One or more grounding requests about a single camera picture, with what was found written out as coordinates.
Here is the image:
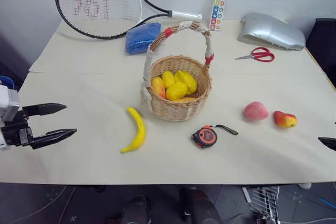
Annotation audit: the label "small yellow lemon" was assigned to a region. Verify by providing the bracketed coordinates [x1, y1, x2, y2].
[161, 70, 176, 89]

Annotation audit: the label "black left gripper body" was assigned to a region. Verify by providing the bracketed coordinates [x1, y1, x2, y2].
[0, 110, 35, 148]

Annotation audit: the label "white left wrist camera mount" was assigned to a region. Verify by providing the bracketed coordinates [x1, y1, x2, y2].
[0, 84, 21, 152]

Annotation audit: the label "red yellow apple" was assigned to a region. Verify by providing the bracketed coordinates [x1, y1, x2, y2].
[273, 110, 299, 129]

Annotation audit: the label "yellow banana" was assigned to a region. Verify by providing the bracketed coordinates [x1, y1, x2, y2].
[120, 106, 146, 154]

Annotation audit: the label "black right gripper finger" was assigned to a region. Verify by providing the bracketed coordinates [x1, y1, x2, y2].
[318, 136, 336, 152]

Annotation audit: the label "colourful sticker sheet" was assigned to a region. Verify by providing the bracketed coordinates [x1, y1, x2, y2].
[208, 0, 232, 32]

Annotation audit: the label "wicker basket with handle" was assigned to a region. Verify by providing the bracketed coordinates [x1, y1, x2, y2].
[141, 20, 215, 122]

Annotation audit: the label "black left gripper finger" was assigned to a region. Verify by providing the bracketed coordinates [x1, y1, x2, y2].
[29, 128, 78, 151]
[22, 102, 67, 117]

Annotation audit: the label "orange yellow mango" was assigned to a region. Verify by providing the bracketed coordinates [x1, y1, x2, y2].
[151, 77, 167, 100]

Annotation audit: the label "red handled scissors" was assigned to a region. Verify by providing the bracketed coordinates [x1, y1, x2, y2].
[234, 47, 276, 63]

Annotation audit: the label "black and white tennis racket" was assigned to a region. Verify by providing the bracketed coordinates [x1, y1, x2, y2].
[54, 0, 203, 40]

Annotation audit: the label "pink peach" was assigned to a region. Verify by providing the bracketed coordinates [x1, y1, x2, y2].
[243, 101, 269, 123]

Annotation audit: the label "blue object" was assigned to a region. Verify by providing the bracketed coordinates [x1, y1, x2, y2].
[0, 75, 15, 90]

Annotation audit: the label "large yellow lemon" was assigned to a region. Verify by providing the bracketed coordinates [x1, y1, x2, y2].
[165, 81, 188, 101]

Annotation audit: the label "yellow starfruit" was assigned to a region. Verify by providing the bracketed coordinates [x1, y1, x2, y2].
[174, 70, 198, 95]

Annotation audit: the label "blue crumpled plastic bag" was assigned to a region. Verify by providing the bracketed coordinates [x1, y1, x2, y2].
[124, 22, 162, 56]

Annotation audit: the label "silver plastic shell cover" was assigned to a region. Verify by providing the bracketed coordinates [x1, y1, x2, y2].
[237, 12, 307, 51]

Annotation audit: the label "metal wire rack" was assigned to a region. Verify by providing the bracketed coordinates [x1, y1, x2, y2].
[241, 185, 281, 224]

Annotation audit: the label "orange black tape measure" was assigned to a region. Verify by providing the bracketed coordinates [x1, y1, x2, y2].
[191, 124, 239, 149]

